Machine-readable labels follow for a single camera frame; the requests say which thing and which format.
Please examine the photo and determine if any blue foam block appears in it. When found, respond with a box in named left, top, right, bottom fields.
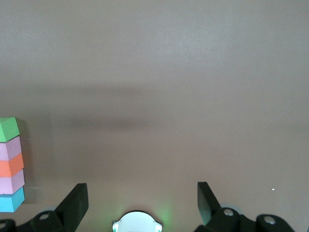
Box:
left=0, top=186, right=25, bottom=213

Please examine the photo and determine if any orange foam block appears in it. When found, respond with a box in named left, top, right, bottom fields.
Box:
left=0, top=152, right=25, bottom=177

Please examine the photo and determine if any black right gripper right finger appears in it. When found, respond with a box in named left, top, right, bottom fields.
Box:
left=194, top=181, right=295, bottom=232

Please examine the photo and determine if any pink foam block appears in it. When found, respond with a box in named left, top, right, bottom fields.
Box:
left=0, top=169, right=26, bottom=195
left=0, top=136, right=22, bottom=161

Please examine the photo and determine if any green foam block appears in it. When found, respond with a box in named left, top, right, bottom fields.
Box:
left=0, top=117, right=20, bottom=143

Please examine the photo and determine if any brown table cover sheet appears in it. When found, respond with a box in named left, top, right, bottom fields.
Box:
left=0, top=0, right=309, bottom=232

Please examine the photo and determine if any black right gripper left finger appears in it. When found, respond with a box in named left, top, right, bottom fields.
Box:
left=0, top=183, right=89, bottom=232

